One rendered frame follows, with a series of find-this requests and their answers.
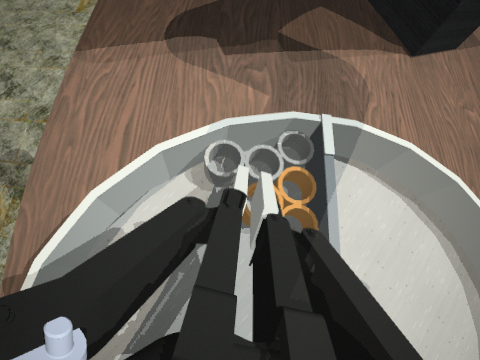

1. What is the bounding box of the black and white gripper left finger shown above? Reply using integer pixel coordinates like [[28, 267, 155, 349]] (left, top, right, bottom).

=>
[[0, 165, 249, 360]]

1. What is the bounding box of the grey metal ring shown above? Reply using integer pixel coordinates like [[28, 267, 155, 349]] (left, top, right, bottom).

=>
[[244, 145, 284, 187], [204, 140, 245, 187], [274, 130, 314, 173]]

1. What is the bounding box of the bronze bushing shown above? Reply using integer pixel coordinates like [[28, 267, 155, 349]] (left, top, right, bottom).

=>
[[242, 183, 283, 226], [273, 166, 316, 209], [282, 204, 318, 230]]

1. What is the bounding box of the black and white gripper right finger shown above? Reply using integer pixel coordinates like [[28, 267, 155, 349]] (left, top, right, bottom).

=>
[[249, 171, 423, 360]]

